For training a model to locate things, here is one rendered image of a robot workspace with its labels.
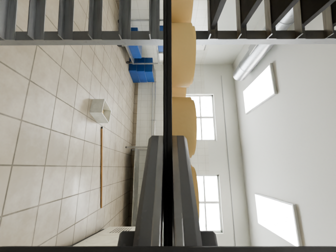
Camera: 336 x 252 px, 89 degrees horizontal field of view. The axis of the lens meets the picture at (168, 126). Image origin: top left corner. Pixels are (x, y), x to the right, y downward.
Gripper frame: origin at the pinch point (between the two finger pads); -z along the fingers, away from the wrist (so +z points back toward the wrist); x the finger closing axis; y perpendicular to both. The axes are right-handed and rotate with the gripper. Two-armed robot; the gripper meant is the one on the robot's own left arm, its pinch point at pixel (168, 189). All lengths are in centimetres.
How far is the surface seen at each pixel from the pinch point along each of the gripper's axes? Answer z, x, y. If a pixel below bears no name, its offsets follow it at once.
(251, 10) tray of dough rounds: -50, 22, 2
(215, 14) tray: -50, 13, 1
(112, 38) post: -54, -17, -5
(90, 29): -53, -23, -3
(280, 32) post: -55, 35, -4
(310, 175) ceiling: -135, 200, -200
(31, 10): -58, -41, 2
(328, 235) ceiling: -71, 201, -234
